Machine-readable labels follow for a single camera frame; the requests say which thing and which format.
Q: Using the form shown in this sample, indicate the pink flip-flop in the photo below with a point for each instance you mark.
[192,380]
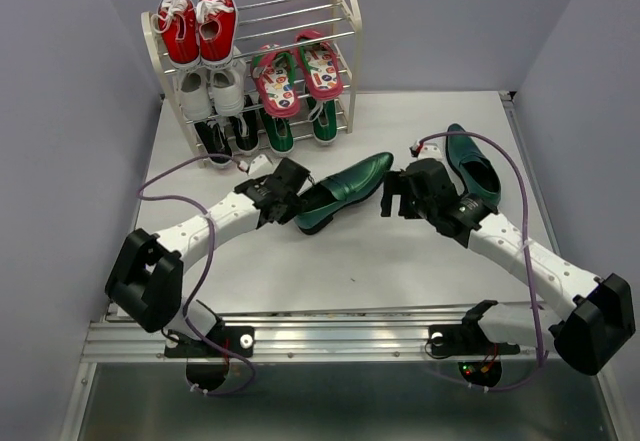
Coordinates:
[273,73]
[319,64]

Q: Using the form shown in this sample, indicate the right black sneaker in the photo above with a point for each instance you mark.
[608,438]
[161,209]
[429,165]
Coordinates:
[245,128]

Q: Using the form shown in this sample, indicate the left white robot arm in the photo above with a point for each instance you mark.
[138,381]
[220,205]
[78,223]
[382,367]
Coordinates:
[147,277]

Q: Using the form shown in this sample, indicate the dark green loafer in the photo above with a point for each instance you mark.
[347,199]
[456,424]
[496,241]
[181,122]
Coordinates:
[351,186]
[472,167]

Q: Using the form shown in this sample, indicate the black sneaker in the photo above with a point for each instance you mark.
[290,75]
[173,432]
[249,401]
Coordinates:
[245,128]
[216,143]

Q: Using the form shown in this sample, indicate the white sneaker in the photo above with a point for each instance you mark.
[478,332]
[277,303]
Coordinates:
[193,97]
[226,86]

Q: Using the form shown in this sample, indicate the red sneaker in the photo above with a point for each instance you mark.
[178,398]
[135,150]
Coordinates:
[217,22]
[175,22]

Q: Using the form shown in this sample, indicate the right red sneaker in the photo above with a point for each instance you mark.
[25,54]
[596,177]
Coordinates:
[217,22]

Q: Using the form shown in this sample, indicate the green sneaker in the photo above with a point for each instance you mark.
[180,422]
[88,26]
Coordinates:
[279,135]
[323,117]

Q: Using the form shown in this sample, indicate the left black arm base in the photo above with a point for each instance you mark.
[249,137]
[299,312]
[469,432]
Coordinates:
[218,365]

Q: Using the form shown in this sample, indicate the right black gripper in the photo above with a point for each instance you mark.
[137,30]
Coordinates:
[395,182]

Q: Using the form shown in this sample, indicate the cream metal shoe rack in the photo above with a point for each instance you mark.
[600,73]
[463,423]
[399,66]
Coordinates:
[276,21]

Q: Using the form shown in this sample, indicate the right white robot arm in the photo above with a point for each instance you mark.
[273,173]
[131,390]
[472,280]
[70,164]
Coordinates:
[585,319]

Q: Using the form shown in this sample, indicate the right white sneaker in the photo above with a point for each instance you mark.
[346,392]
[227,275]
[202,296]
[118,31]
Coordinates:
[226,86]

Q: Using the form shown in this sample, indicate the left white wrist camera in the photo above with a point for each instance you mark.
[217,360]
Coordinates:
[260,166]

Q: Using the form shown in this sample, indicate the left red sneaker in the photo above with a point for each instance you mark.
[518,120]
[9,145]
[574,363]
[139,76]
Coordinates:
[175,22]

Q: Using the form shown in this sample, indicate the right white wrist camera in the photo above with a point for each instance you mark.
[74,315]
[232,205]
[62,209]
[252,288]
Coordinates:
[425,150]

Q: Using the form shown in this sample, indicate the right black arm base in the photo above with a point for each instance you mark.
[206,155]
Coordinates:
[467,339]

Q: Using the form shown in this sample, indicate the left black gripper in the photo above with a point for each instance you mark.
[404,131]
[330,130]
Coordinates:
[295,208]

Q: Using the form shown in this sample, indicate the left white sneaker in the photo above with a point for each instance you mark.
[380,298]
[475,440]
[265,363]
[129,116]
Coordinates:
[193,97]

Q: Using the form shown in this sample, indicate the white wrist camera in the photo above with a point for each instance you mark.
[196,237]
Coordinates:
[425,150]
[260,166]

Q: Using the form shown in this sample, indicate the left black sneaker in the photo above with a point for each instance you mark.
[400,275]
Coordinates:
[216,143]

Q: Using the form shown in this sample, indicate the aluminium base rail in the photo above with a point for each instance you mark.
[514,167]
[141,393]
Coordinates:
[281,337]

